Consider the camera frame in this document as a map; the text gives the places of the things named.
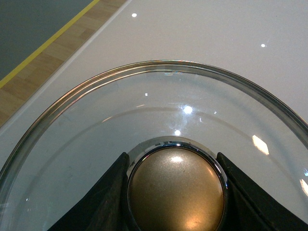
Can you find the glass lid gold knob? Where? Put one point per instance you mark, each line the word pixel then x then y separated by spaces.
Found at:
pixel 172 118

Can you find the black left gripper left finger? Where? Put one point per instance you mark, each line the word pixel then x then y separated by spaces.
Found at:
pixel 105 206

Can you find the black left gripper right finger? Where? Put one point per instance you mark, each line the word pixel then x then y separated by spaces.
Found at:
pixel 251 208

